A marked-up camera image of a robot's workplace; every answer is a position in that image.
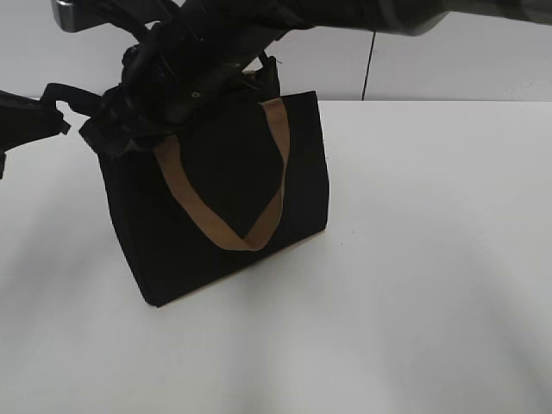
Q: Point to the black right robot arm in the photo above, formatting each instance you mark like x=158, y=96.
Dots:
x=281, y=17

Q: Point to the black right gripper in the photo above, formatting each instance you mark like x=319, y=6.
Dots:
x=180, y=65

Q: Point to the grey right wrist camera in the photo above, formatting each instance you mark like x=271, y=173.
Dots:
x=74, y=16

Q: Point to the black bag with tan handles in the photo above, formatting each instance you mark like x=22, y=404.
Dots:
x=249, y=180

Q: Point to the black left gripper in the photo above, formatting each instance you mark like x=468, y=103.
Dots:
x=25, y=120

